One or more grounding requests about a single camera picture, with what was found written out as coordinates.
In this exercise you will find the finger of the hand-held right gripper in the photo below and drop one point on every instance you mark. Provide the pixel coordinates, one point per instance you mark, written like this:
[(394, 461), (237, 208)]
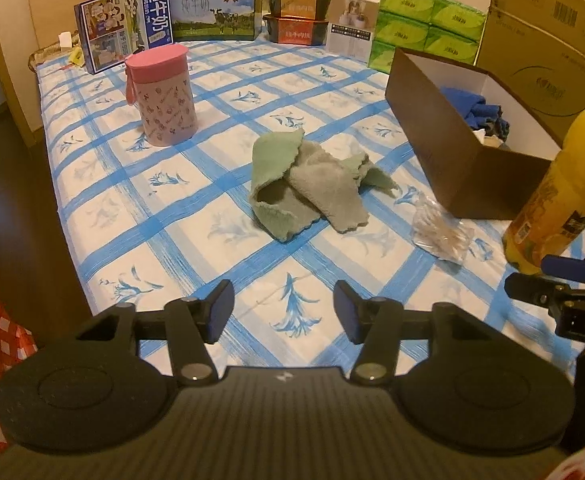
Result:
[(562, 266), (527, 285)]

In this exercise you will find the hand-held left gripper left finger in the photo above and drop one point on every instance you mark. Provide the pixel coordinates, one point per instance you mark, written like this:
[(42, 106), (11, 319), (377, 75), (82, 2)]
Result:
[(221, 310)]

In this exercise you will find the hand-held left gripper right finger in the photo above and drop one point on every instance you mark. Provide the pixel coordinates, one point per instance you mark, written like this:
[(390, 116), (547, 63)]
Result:
[(346, 312)]

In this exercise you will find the brown box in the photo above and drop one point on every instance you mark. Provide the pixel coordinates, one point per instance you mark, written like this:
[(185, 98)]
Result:
[(437, 135)]

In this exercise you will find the blue towel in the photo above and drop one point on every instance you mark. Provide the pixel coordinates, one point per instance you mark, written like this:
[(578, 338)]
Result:
[(472, 105)]

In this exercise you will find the orange juice bottle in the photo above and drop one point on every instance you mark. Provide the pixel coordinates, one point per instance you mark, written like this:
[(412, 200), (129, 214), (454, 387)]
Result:
[(557, 200)]

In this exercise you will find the clear plastic bag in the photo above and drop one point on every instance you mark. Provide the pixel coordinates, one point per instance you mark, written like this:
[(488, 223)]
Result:
[(442, 232)]

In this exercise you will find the grey cloth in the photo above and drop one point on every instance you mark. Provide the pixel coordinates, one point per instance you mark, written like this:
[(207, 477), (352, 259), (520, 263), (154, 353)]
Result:
[(322, 185)]

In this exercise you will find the blue checked bedsheet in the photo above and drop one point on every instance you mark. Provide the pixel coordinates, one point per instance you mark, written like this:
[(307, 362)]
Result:
[(122, 195)]

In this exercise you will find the green cloth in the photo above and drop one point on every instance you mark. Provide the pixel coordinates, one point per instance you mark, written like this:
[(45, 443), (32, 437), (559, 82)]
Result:
[(272, 165)]

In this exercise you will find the pink cylindrical container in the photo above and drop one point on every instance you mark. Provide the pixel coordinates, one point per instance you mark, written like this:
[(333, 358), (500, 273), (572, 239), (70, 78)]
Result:
[(167, 105)]

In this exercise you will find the large cardboard box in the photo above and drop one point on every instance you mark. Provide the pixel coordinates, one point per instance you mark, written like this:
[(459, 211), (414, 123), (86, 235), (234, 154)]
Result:
[(542, 55)]

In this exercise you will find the green tissue multipack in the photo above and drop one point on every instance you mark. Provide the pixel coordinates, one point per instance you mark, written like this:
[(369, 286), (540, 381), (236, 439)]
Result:
[(422, 20)]

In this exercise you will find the red box in black tray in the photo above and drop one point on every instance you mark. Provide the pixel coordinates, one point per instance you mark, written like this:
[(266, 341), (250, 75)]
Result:
[(297, 32)]

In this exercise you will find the white photo box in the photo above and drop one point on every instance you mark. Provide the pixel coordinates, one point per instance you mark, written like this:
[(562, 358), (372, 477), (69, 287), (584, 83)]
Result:
[(352, 25)]

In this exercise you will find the small yellow object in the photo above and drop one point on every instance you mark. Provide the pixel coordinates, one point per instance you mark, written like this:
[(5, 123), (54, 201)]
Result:
[(75, 56)]

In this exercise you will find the blue cow milk box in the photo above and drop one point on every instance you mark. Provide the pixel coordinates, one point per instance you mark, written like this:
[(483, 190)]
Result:
[(212, 15)]

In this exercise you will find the blue cartoon milk carton box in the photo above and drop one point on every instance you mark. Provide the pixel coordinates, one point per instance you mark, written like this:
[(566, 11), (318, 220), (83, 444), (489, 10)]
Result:
[(117, 30)]

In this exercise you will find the woven mat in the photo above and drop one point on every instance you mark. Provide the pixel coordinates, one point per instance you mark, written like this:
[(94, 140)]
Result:
[(42, 55)]

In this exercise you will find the orange box in black tray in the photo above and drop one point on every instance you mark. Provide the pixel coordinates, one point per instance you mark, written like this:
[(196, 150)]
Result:
[(297, 5)]

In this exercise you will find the small white object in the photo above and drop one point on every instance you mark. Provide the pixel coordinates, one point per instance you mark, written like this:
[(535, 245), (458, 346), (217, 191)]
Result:
[(64, 40)]

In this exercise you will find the wooden headboard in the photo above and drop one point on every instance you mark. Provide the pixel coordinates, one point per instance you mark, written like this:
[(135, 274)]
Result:
[(7, 60)]

